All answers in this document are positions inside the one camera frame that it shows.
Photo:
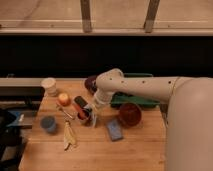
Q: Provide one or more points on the light blue towel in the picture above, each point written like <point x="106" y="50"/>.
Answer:
<point x="93" y="114"/>

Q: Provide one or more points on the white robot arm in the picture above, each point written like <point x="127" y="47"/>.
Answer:
<point x="189" y="132"/>

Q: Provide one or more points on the green plastic tray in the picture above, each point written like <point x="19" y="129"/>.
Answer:
<point x="120" y="98"/>

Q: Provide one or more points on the orange bowl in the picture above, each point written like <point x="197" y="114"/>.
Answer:
<point x="129" y="114"/>

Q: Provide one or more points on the red marker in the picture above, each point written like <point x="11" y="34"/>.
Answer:
<point x="79" y="110"/>

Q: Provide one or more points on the small dark red cup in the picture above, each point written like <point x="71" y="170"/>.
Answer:
<point x="84" y="119"/>

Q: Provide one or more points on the blue sponge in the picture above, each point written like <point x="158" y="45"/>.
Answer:
<point x="114" y="130"/>

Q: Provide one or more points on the apple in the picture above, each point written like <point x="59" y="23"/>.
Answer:
<point x="63" y="99"/>

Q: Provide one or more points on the white plastic cup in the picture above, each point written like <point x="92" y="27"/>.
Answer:
<point x="49" y="84"/>

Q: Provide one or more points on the blue cup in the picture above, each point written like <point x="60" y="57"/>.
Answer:
<point x="48" y="123"/>

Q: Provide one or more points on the black chair with blue item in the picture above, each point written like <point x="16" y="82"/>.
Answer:
<point x="11" y="142"/>

